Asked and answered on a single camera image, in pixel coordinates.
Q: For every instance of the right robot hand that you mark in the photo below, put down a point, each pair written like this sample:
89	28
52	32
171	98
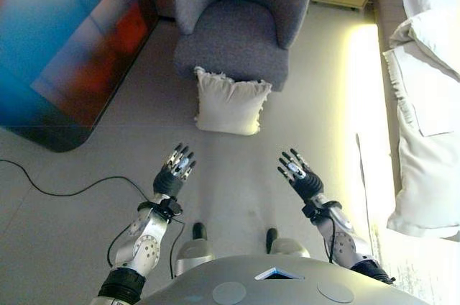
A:
301	175

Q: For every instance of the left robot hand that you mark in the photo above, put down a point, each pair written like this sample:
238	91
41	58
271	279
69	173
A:
173	172

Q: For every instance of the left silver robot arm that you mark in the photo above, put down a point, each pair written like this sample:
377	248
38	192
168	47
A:
142	244

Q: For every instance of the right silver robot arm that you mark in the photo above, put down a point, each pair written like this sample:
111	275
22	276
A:
341	238

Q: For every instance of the white fringed cushion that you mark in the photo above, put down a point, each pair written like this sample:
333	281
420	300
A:
230	103

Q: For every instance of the right robot leg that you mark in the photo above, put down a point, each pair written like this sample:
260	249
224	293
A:
284	244

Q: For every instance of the robot leg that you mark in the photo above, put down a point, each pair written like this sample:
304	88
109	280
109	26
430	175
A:
196	244
284	244

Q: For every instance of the left robot leg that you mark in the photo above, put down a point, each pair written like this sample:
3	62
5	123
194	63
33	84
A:
196	244

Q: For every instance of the grey robot torso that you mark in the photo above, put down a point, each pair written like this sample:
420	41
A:
280	283

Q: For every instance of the glossy black tv panel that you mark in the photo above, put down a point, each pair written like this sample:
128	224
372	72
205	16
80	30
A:
64	49

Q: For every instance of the grey fabric armchair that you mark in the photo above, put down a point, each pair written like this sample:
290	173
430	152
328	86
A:
240	17

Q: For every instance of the white rumpled pillow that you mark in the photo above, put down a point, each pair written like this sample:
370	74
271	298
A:
429	35

